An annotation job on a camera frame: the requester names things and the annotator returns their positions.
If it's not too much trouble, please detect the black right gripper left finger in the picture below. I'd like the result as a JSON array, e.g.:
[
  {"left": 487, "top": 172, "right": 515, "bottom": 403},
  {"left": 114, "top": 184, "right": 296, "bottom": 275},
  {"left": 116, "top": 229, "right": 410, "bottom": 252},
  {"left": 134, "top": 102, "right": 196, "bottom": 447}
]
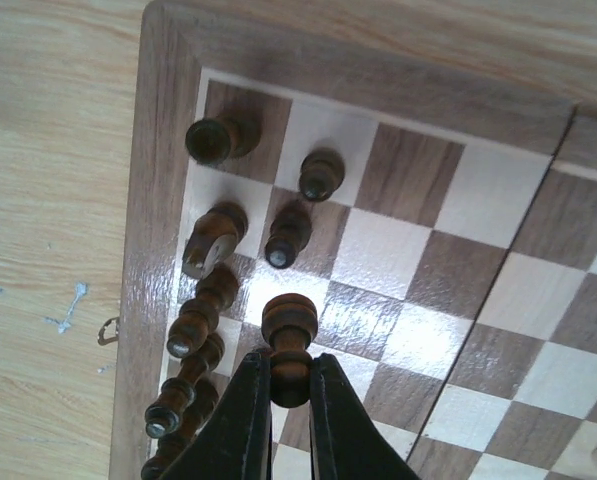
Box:
[{"left": 162, "top": 351, "right": 272, "bottom": 479}]

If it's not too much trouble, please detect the dark bishop on board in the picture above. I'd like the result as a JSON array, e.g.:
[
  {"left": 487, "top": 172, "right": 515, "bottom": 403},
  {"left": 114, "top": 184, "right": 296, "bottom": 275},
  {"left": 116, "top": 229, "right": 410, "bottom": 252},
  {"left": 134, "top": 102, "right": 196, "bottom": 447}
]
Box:
[{"left": 166, "top": 264, "right": 239, "bottom": 359}]

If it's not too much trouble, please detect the wooden chess board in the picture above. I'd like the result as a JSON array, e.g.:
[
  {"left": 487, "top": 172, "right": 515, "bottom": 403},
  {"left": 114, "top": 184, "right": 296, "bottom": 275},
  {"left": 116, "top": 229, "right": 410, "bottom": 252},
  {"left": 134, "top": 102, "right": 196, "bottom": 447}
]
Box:
[{"left": 109, "top": 1, "right": 597, "bottom": 479}]

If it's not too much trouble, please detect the dark rook on board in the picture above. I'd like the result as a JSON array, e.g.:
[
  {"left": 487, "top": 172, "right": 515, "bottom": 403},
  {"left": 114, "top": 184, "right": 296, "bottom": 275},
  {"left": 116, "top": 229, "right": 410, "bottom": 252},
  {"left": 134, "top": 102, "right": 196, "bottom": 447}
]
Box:
[{"left": 185, "top": 115, "right": 261, "bottom": 166}]

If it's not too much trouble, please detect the dark knight on board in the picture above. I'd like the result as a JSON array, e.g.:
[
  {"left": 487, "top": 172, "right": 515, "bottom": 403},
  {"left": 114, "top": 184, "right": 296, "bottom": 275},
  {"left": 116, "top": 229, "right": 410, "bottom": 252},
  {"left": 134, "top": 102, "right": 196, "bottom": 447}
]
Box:
[{"left": 182, "top": 201, "right": 249, "bottom": 280}]

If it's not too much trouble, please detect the dark pawn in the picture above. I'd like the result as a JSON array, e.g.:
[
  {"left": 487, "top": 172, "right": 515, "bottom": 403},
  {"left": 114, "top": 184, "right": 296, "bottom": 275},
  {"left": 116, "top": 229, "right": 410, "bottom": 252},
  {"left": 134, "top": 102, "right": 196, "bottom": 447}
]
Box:
[
  {"left": 298, "top": 148, "right": 345, "bottom": 202},
  {"left": 261, "top": 293, "right": 318, "bottom": 409},
  {"left": 264, "top": 201, "right": 312, "bottom": 269}
]

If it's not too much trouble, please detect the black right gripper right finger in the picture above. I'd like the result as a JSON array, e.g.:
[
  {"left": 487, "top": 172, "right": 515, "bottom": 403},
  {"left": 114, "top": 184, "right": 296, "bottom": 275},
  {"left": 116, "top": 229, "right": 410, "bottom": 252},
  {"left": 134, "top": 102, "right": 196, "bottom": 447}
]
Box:
[{"left": 309, "top": 353, "right": 418, "bottom": 480}]

